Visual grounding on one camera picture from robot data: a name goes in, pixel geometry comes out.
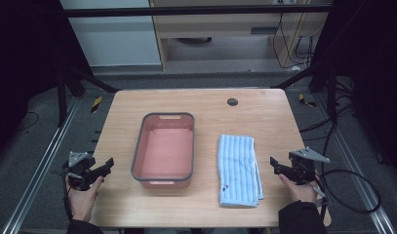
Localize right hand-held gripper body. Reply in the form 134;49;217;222
288;146;331;186

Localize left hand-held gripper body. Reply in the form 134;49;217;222
62;150;97;192

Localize blue striped towel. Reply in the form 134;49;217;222
217;134;265;209

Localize pink basin with grey rim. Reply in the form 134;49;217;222
131;111;196;190

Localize person's right hand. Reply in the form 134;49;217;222
278;173;319;205

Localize person's left hand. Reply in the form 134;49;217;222
65;175;104;223

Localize yellow black striped tape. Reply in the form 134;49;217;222
90;96;103;114
298;93;317;108

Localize black metal stand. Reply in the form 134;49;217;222
56;61;121;129
273;59;355;125

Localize white cabinet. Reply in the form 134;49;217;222
59;0;163;68

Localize light wooden shelf unit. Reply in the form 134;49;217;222
148;0;335;71

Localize aluminium floor rail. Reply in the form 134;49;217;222
1;97;81;234
315;94;397;234

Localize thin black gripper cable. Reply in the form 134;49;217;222
61;169;73;222

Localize black floor cables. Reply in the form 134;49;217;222
298;87;356;142

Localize thin black floor cable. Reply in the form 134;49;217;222
16;111;40;133

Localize black looped cable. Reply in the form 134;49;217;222
314;128;382;215

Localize bundle of black hanging cables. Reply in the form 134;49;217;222
271;0;317;70

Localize black horizontal frame bar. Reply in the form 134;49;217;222
62;4;333;19

